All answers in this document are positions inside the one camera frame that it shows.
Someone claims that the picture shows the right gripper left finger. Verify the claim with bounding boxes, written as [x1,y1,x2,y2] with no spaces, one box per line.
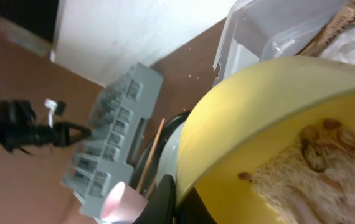
[133,174,176,224]

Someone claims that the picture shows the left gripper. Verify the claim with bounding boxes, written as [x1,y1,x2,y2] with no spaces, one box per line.
[31,121,92,147]

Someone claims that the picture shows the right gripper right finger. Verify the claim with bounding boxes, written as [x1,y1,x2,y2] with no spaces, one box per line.
[177,188,217,224]

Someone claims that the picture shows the pink cup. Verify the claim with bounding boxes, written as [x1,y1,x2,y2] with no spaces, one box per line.
[100,182,148,223]

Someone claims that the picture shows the yellow bowl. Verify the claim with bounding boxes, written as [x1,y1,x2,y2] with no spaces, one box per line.
[176,56,355,223]

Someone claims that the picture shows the food scraps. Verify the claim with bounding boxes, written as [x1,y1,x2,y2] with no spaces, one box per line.
[237,118,355,223]

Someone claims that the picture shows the gold snack wrapper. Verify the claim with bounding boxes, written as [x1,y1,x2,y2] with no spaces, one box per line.
[297,0,355,57]

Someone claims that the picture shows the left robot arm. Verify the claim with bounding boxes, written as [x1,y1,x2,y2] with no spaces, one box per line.
[0,99,92,155]

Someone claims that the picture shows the grey dishwasher rack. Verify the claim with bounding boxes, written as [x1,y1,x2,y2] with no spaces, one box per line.
[62,63,163,222]

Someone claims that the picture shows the right wooden chopstick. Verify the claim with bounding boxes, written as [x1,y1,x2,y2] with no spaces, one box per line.
[146,178,157,199]

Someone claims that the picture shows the wooden chopstick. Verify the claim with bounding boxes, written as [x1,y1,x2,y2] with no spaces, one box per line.
[136,118,165,194]
[146,178,157,199]

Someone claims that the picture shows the grey ceramic plate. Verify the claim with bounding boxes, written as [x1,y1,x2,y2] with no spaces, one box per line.
[156,121,185,185]

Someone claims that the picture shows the left wooden chopstick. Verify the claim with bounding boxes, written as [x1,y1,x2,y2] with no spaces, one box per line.
[136,118,165,194]

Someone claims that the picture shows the clear plastic bin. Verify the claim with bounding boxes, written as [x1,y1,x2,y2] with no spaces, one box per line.
[213,0,346,84]

